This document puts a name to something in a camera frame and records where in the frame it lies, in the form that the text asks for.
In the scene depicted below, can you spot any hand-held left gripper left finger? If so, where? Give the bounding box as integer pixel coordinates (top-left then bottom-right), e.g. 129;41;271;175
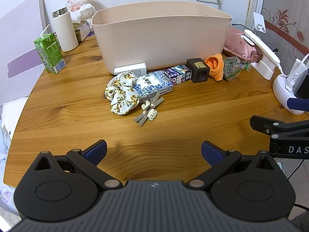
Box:
34;139;122;190

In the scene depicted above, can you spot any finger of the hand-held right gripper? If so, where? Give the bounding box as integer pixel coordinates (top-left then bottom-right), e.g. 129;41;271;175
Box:
287;97;309;111
250;115;309;136

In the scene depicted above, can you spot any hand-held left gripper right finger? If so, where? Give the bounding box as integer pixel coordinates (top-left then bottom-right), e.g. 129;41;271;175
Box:
189;140;276;189

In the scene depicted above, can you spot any white charging base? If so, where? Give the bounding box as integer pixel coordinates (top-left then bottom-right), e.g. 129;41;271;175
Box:
272;53;309;115

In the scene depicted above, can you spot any floral fabric scrunchie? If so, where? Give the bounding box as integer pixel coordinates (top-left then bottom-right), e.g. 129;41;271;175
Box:
104;72;141;116

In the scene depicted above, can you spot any grey bear hair clip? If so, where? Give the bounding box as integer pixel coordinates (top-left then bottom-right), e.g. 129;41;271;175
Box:
134;94;165;127

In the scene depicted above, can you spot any green clear snack packet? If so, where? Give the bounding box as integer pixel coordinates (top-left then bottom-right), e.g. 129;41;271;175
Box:
222;56;252;82

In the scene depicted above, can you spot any orange plush toy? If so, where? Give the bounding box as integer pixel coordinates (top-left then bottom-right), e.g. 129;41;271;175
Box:
204;54;225;81

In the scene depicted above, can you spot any black cube box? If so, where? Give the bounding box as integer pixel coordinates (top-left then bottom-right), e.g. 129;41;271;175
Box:
186;58;211;84

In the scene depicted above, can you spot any purple cartoon box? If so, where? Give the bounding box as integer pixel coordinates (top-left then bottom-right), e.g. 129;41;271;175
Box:
163;64;193;87

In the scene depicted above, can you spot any pink fabric pouch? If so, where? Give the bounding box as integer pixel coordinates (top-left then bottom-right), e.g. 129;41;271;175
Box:
223;27;264;62

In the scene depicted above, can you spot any blue white tissue packet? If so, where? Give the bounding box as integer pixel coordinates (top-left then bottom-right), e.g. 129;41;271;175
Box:
134;70;174;103

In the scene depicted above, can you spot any small white box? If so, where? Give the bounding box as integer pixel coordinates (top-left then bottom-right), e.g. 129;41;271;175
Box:
114;62;148;77

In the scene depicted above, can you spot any white phone holder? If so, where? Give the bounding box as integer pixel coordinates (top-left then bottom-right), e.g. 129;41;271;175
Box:
253;12;268;33

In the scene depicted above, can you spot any white printed bedding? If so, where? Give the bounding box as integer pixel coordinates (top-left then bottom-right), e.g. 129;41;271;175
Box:
0;96;30;214

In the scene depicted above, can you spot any green drink carton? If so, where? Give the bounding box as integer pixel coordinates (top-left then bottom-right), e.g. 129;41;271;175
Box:
33;25;67;74

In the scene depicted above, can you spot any tissue box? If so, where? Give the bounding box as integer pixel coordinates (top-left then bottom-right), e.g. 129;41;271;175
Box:
72;20;94;42

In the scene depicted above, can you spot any white thermos bottle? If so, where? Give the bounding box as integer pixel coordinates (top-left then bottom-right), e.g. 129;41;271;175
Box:
52;9;79;53

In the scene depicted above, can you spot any beige plastic storage bin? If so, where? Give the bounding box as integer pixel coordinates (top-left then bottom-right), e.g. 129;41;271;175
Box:
91;1;233;75

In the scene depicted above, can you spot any purple white board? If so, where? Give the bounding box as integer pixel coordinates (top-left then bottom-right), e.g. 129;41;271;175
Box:
0;0;50;107

